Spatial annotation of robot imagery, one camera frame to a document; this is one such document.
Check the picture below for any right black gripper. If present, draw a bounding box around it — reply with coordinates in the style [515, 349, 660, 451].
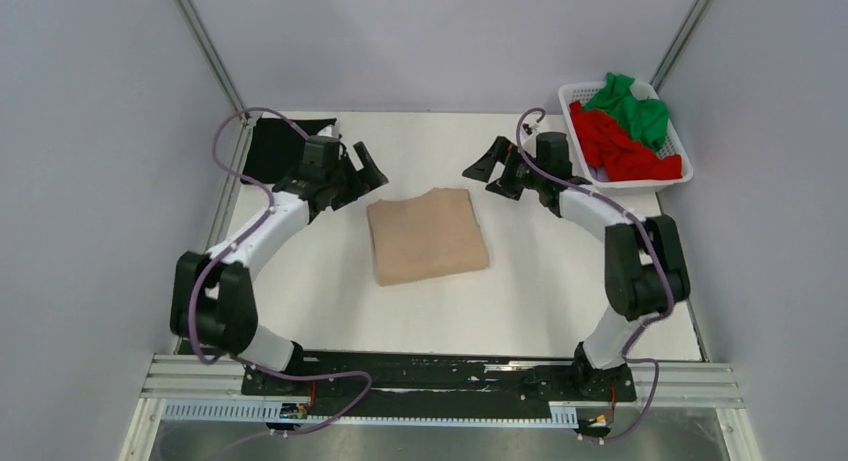
[463, 137, 546, 201]

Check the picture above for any lilac cloth in basket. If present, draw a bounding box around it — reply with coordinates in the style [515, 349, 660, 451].
[588, 166, 610, 182]

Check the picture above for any green t shirt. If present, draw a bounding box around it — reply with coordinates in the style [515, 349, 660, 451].
[585, 72, 670, 152]

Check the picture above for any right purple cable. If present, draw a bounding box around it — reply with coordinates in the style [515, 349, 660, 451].
[515, 108, 677, 445]

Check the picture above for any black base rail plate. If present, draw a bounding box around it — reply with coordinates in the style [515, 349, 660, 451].
[241, 350, 636, 414]

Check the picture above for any folded black t shirt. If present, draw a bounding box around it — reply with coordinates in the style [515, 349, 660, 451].
[240, 117, 333, 185]

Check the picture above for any purple cable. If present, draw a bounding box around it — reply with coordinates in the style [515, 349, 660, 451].
[515, 108, 677, 445]
[186, 106, 375, 439]

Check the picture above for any white slotted cable duct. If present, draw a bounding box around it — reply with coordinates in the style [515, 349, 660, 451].
[161, 399, 578, 429]

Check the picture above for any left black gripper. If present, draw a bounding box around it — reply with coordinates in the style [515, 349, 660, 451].
[325, 143, 388, 211]

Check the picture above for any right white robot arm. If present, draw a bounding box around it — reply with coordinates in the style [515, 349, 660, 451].
[462, 132, 691, 399]

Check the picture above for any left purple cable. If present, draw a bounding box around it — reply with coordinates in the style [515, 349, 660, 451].
[186, 106, 375, 439]

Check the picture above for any beige t shirt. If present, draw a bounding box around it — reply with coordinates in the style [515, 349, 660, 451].
[367, 188, 490, 286]

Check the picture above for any red t shirt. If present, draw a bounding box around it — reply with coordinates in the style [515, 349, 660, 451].
[569, 101, 683, 182]

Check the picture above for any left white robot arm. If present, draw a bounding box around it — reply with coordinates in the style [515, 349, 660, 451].
[169, 135, 388, 394]

